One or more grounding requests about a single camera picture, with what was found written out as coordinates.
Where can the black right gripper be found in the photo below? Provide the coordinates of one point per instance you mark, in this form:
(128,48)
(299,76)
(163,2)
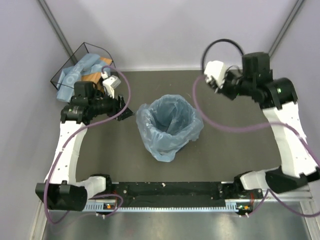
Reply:
(222,89)

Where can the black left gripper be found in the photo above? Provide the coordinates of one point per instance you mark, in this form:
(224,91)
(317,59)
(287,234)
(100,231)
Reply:
(117,106)

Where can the dark blue trash bin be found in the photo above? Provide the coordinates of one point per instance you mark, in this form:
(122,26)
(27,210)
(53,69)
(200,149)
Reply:
(170,117)

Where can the light blue printed trash bag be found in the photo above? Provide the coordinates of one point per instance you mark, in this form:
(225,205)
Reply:
(89,65)

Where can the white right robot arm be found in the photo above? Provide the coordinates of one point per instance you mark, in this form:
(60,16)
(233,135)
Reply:
(278,102)

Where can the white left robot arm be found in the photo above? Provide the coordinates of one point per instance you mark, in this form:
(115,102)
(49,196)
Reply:
(60,190)

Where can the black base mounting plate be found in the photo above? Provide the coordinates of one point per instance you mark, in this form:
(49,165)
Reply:
(174,194)

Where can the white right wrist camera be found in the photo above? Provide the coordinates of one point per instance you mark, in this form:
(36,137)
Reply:
(214,73)

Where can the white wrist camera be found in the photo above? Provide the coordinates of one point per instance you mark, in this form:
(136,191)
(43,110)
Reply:
(214,73)
(110,83)

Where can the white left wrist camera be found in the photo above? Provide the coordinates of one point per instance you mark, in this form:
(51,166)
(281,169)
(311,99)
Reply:
(110,83)

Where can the black wire shelf rack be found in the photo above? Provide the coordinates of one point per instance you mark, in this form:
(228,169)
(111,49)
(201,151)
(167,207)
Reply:
(83,49)

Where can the aluminium frame rail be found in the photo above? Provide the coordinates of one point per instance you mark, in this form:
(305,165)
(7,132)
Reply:
(107,202)

